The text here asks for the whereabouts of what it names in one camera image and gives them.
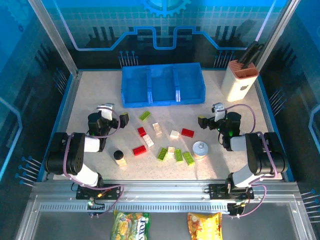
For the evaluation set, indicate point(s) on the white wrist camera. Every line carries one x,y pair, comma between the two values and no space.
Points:
106,111
219,112

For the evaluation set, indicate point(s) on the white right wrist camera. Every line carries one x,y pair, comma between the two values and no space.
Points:
219,112

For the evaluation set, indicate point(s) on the red lego brick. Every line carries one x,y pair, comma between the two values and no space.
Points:
187,132
139,150
141,131

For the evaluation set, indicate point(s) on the aluminium frame post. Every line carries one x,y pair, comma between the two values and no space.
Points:
275,35
53,37

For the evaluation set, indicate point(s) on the black-lidded spice jar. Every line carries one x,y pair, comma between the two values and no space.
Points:
119,157

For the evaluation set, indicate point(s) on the yellow snack bag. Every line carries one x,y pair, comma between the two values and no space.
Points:
205,226

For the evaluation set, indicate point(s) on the green lego brick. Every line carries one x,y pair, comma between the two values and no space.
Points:
162,154
189,158
145,116
178,155

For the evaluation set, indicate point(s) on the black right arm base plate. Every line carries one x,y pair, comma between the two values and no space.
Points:
217,192

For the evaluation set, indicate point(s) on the small white lego brick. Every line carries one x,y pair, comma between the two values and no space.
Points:
171,150

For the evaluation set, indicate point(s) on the blue three-compartment plastic bin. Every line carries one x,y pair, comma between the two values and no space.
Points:
162,86

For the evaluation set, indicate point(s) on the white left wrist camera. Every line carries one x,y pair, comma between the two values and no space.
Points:
106,111

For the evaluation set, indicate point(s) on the cream knife block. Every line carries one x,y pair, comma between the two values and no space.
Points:
236,85

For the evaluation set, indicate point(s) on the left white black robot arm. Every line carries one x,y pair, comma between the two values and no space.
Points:
92,144

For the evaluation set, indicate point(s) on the green candy bag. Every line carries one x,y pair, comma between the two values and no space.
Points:
130,226

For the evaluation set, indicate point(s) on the aluminium frame beam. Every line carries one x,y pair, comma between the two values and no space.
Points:
162,190

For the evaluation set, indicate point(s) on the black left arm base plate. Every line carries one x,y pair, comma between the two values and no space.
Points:
110,192

